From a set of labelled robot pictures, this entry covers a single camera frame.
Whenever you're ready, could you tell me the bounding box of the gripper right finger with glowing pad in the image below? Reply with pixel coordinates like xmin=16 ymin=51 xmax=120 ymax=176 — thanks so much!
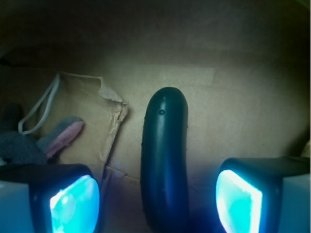
xmin=215 ymin=157 xmax=311 ymax=233

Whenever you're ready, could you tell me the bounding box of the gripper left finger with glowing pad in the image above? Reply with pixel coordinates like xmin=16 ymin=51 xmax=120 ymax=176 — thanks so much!
xmin=0 ymin=164 xmax=100 ymax=233

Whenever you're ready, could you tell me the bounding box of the dark green plastic pickle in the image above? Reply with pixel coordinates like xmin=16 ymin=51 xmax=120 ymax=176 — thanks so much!
xmin=140 ymin=87 xmax=189 ymax=233

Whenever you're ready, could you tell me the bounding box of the grey plush bunny toy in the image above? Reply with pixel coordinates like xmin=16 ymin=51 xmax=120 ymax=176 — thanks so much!
xmin=0 ymin=73 xmax=85 ymax=166

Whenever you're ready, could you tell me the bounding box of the brown paper lined cardboard box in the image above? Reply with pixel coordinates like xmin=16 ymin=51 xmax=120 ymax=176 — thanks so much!
xmin=0 ymin=0 xmax=311 ymax=233

